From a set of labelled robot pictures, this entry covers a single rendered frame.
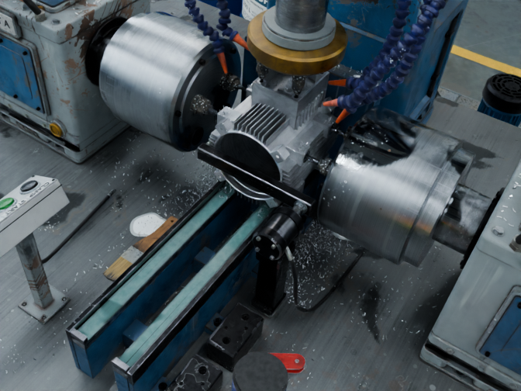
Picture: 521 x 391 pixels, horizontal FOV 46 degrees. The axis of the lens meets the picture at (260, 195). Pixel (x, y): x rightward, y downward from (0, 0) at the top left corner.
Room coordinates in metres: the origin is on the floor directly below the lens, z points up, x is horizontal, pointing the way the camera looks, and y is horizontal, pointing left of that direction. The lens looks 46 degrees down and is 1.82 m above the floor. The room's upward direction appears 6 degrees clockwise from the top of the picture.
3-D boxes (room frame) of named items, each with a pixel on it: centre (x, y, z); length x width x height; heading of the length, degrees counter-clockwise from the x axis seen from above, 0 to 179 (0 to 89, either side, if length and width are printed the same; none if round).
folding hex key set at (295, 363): (0.56, -0.07, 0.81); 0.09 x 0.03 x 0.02; 95
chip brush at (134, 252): (0.79, 0.23, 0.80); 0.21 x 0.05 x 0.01; 151
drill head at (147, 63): (1.08, 0.25, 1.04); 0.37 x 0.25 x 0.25; 61
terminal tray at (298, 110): (0.97, -0.04, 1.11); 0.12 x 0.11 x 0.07; 151
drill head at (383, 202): (0.80, -0.27, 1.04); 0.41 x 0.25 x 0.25; 61
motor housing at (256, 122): (0.93, -0.02, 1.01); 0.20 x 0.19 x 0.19; 151
